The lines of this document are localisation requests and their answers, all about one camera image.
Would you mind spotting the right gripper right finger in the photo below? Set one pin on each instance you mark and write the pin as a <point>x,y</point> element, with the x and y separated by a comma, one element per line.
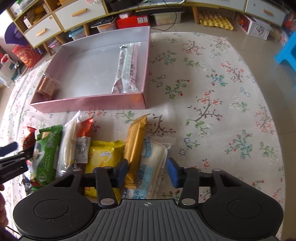
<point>175,172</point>

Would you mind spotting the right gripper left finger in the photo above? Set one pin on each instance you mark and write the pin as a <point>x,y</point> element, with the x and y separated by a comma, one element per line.
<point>120,172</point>

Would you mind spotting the yellow snack packet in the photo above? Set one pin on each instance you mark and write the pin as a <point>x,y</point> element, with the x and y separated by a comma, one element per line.
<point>105,154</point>

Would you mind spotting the clear white bread packet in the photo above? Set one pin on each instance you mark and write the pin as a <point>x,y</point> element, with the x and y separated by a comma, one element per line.
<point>152,162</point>

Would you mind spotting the red white snack packet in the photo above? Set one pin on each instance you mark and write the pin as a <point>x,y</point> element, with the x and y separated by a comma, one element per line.
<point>28,137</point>

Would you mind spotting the gold snack bar packet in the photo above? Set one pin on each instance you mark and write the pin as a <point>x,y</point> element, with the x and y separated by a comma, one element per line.
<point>133,149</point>

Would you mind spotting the green snack packet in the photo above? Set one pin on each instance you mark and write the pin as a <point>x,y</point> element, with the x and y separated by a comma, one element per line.
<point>45,156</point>

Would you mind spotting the orange print snack packet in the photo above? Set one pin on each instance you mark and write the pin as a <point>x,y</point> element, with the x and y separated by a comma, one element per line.
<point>82,144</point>

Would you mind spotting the white sandwich cake packet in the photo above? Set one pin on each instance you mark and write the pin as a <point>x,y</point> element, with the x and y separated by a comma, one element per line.
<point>68,144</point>

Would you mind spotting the clear cracker packet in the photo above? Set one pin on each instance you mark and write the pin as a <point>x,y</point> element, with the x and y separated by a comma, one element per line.
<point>47,88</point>

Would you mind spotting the pink snack packet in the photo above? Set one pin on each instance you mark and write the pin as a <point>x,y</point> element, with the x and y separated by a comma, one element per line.
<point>125,79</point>

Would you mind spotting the floral cloth mat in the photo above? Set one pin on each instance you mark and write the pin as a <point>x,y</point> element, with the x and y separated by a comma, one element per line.
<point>206,101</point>

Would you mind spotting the pink cardboard box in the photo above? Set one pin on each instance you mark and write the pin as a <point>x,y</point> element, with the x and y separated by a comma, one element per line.
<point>85,71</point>

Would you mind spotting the white shopping bag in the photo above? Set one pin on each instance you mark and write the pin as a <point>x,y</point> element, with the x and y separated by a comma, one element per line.
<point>10,70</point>

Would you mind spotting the red cylindrical drum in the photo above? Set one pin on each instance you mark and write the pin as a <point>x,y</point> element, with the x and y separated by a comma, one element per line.
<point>28,55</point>

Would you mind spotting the wooden TV cabinet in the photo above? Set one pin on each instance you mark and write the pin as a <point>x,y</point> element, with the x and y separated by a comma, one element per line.
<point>40,21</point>

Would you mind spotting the red storage box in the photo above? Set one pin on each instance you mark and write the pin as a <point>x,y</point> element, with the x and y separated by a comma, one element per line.
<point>132,21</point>

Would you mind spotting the yellow egg tray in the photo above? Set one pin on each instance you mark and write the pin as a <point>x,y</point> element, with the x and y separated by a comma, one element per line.
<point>212,19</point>

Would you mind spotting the blue plastic stool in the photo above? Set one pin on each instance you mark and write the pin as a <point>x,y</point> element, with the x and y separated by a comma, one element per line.
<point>287,53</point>

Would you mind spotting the white decorated box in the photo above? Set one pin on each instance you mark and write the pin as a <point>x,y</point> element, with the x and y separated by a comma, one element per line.
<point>253,26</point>

